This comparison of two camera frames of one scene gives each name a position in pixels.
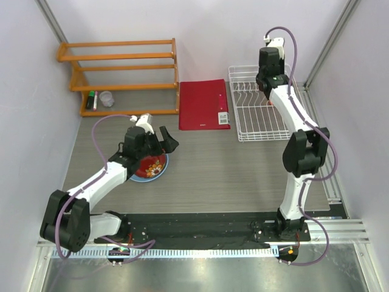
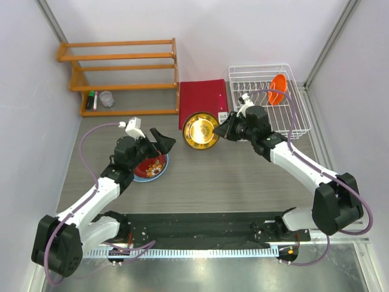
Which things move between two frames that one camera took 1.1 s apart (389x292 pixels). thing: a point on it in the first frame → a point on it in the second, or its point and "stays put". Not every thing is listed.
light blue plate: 144,179 stays put
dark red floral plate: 151,165 stays put
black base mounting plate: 175,229 stays put
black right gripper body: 281,64 → 245,133
